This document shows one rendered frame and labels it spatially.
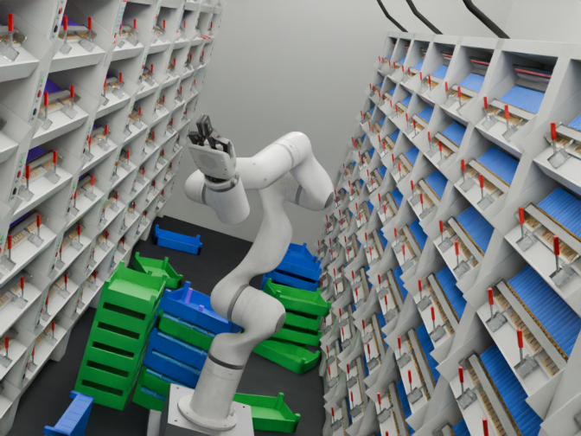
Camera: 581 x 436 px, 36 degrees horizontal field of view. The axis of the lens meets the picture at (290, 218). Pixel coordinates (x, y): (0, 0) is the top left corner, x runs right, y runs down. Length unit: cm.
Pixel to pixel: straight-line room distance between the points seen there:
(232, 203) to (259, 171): 16
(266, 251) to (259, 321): 20
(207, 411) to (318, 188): 75
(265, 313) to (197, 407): 37
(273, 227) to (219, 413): 59
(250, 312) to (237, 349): 12
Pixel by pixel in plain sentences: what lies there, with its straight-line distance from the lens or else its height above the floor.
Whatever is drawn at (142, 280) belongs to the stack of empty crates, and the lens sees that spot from 367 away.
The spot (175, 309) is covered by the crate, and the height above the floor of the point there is 42.
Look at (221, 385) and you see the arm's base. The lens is 270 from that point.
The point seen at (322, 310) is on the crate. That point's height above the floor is 27.
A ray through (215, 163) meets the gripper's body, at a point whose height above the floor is 122.
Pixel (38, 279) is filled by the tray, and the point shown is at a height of 57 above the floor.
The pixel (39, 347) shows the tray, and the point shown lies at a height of 16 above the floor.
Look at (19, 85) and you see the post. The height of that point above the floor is 126.
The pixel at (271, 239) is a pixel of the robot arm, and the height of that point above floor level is 98.
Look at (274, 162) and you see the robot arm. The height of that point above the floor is 123.
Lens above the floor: 158
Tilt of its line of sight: 12 degrees down
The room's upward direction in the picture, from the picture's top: 18 degrees clockwise
